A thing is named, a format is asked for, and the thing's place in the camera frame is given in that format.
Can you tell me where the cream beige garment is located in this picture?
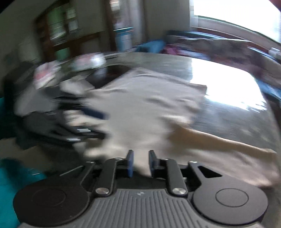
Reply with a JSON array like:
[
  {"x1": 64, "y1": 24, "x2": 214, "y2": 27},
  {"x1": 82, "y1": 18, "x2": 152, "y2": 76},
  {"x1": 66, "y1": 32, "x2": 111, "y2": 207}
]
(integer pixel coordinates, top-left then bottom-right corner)
[{"x1": 60, "y1": 68, "x2": 280, "y2": 187}]

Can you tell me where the black round induction cooktop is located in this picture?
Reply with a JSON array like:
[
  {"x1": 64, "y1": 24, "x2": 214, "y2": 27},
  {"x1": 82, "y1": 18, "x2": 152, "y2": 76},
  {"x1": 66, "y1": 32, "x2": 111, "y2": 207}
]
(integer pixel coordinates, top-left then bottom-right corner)
[{"x1": 85, "y1": 65, "x2": 130, "y2": 88}]

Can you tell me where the pink white tissue pack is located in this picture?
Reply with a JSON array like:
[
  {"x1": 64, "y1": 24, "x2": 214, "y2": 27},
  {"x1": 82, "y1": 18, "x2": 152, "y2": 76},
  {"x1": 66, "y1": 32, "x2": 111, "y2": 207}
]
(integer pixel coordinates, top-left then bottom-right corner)
[{"x1": 72, "y1": 53, "x2": 106, "y2": 71}]

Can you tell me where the dark wooden sideboard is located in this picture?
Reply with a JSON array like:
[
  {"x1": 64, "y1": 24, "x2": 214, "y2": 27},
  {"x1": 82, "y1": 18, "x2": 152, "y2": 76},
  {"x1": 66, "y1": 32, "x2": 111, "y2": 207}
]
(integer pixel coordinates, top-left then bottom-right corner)
[{"x1": 35, "y1": 6, "x2": 106, "y2": 62}]

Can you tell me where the blue white cabinet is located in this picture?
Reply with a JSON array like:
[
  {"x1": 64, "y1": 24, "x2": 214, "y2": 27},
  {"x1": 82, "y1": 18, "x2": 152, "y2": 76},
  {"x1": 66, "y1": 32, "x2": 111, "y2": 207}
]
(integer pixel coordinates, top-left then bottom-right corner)
[{"x1": 114, "y1": 27, "x2": 133, "y2": 52}]

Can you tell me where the magenta cloth on sofa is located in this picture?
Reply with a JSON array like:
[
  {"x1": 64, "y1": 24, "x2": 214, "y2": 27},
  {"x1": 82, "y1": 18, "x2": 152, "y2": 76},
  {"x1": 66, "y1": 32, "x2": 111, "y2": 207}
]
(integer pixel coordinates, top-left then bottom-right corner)
[{"x1": 161, "y1": 44, "x2": 180, "y2": 56}]

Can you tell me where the blue sectional sofa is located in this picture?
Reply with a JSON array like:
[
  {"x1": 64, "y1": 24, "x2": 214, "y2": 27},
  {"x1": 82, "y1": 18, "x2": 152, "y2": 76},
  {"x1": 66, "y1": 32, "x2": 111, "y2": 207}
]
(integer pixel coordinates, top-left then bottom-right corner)
[{"x1": 136, "y1": 30, "x2": 280, "y2": 100}]

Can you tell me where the window with green frame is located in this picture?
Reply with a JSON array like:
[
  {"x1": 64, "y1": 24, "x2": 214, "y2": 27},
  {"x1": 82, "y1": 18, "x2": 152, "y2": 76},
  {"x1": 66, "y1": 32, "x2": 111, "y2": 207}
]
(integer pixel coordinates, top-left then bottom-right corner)
[{"x1": 193, "y1": 0, "x2": 280, "y2": 42}]

